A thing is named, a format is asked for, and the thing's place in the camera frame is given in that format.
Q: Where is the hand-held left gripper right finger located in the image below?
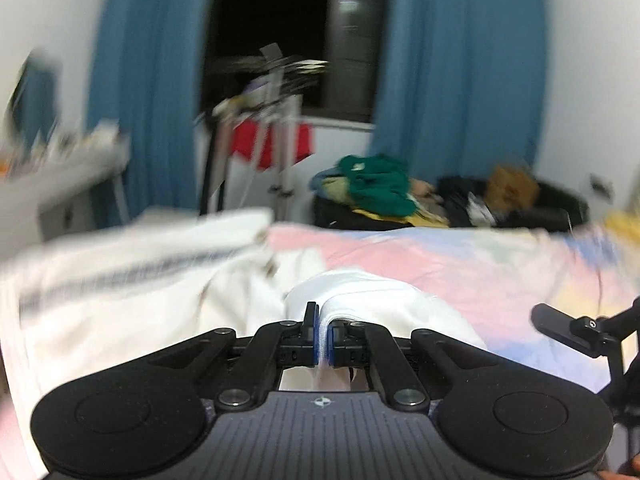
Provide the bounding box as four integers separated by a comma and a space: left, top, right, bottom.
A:
327, 319, 497, 412

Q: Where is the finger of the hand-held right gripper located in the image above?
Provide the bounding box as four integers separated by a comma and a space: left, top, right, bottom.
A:
531, 302, 608, 359

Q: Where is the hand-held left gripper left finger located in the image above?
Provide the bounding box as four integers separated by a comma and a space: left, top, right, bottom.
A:
148, 302, 319, 408

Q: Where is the pastel tie-dye bed blanket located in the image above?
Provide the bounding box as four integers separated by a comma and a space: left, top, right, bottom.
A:
267, 222, 640, 401

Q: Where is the yellow plush pillow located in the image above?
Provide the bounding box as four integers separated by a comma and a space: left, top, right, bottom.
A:
604, 211, 640, 242

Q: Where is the black sofa bench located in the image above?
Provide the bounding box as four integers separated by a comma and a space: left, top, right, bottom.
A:
311, 174, 590, 233

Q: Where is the white patterned cloth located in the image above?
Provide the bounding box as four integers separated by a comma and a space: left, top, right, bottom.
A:
467, 196, 500, 227

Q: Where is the brown paper bag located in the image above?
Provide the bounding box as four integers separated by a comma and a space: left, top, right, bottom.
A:
484, 164, 542, 212

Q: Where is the yellow-beige garment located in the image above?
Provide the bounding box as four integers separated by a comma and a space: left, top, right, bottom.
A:
312, 170, 351, 206

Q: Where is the black garment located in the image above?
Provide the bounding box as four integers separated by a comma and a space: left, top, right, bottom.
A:
436, 175, 501, 227

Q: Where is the green garment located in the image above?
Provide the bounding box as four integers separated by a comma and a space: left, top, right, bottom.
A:
337, 154, 420, 219

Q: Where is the beige cloth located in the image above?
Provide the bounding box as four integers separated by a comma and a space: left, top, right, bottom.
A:
407, 177, 443, 216

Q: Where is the white cloth with dark stripe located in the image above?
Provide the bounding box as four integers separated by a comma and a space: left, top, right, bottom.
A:
0, 207, 328, 466

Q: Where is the red garment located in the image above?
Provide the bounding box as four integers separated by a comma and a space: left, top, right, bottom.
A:
230, 119, 315, 172

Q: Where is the garment steamer stand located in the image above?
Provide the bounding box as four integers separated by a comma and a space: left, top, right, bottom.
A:
200, 44, 332, 211

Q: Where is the blue curtain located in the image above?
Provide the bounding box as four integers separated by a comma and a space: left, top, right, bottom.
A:
86, 0, 217, 227
372, 0, 550, 183

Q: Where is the white desk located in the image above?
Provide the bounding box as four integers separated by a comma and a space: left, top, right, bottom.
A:
0, 122, 132, 243

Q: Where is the dark window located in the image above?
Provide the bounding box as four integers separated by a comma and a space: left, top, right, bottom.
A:
200, 0, 392, 125

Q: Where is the wall socket with plug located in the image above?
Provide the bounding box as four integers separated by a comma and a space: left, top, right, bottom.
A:
589, 173, 616, 198

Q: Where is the white board with black frame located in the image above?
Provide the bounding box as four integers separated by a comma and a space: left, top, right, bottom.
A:
192, 110, 236, 215

